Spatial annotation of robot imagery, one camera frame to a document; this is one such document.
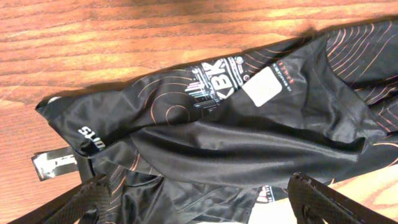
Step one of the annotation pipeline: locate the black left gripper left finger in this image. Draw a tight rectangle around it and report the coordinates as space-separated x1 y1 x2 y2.
10 174 111 224

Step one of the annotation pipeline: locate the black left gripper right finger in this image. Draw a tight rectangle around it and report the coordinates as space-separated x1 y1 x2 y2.
288 172 397 224

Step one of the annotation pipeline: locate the black printed cycling jersey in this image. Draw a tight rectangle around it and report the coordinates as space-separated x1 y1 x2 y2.
36 20 397 223

